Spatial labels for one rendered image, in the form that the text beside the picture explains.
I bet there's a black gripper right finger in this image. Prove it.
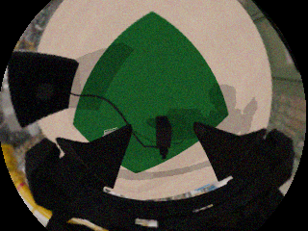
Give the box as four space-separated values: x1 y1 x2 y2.
193 121 267 181

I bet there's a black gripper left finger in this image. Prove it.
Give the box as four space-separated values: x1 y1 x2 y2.
55 124 134 189

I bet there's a green circuit board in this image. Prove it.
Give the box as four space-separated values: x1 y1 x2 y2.
73 13 228 173

